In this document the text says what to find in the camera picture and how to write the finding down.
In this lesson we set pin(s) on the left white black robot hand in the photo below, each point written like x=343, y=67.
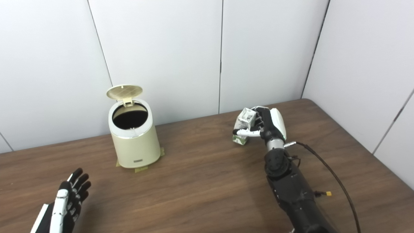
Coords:
x=63, y=207

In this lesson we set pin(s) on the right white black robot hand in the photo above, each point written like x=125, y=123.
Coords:
x=270, y=124

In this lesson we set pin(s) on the white green milk carton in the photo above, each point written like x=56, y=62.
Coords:
x=244, y=119

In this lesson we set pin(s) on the cream-colored lidded bin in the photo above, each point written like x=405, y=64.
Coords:
x=134, y=149

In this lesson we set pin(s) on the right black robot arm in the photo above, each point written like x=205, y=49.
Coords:
x=291, y=191

